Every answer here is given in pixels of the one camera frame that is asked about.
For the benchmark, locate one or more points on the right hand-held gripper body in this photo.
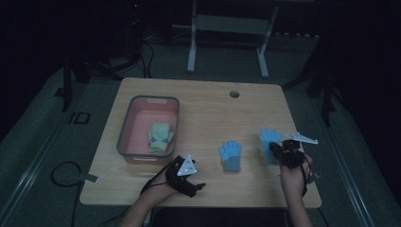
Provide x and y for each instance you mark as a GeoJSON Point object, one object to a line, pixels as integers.
{"type": "Point", "coordinates": [291, 156]}

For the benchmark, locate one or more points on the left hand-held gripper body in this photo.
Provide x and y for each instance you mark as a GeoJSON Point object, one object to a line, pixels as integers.
{"type": "Point", "coordinates": [181, 173]}

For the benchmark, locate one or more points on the blue knit glove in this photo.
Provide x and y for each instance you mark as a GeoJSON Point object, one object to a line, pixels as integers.
{"type": "Point", "coordinates": [268, 142]}
{"type": "Point", "coordinates": [231, 156]}

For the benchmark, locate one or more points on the green knit glove face pattern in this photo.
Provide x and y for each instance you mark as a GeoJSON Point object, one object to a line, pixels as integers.
{"type": "Point", "coordinates": [160, 136]}

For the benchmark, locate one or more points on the pink plastic basin grey rim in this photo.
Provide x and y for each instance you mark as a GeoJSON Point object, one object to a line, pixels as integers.
{"type": "Point", "coordinates": [138, 126]}

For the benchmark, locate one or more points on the person's right hand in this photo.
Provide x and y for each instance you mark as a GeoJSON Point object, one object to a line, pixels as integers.
{"type": "Point", "coordinates": [293, 183]}

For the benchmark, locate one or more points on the person's left hand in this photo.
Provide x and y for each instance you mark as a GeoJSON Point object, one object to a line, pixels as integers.
{"type": "Point", "coordinates": [159, 189]}

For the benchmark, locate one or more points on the small grey plug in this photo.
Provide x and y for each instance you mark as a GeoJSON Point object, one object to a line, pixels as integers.
{"type": "Point", "coordinates": [315, 177]}
{"type": "Point", "coordinates": [90, 178]}

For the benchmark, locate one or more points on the white table leg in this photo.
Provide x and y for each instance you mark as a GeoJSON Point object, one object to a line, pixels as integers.
{"type": "Point", "coordinates": [147, 218]}

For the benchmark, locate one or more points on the dark metal stand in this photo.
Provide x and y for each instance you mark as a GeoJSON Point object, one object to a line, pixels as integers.
{"type": "Point", "coordinates": [326, 94]}
{"type": "Point", "coordinates": [66, 85]}

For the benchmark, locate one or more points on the white metal stand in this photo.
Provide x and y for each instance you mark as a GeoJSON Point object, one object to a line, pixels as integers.
{"type": "Point", "coordinates": [228, 24]}

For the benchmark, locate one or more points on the black floor bracket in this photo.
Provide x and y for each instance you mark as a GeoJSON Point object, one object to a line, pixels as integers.
{"type": "Point", "coordinates": [79, 118]}

